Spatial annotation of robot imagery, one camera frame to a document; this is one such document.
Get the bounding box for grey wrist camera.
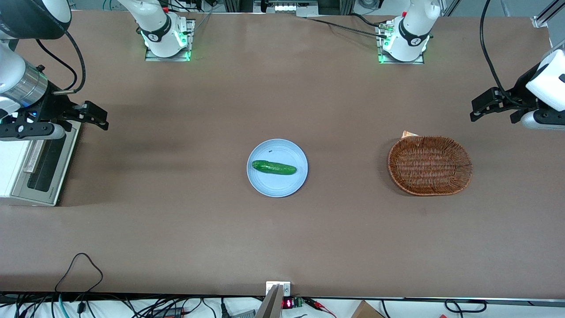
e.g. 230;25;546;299
521;110;565;131
0;122;68;142

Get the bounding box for red alligator clip leads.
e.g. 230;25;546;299
307;299;337;318

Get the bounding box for black cable to arm base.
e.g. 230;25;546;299
305;13;391;38

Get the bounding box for white power strip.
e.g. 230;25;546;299
253;0;319;17

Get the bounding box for grey camera mount beam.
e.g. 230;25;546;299
255;284;284;318

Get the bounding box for aluminium frame profile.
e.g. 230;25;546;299
532;0;565;29

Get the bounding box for light blue plate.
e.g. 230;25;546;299
246;139;309;198

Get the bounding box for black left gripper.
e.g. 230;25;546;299
470;63;542;125

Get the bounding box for grey glass oven door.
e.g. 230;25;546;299
11;120;83;206

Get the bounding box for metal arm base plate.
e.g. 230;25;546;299
145;19;196;62
376;20;426;65

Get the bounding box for brown cardboard piece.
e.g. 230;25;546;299
351;300;385;318

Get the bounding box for white toaster oven body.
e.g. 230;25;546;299
0;120;83;207

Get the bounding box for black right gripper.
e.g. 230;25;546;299
18;91;109;132

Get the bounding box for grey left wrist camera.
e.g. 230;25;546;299
521;110;565;131

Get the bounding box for green cucumber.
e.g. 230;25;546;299
252;160;297;176

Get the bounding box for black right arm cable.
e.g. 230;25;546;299
36;30;87;95

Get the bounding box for white mounting bracket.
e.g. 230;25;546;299
266;281;292;297

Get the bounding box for brown wicker basket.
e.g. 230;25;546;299
388;135;473;196

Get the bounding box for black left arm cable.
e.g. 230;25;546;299
479;0;537;109

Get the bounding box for thin black looped cable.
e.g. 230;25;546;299
54;253;104;294

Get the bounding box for black coiled cable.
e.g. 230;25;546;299
444;299;488;313

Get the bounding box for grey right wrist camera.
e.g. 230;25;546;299
0;122;68;142

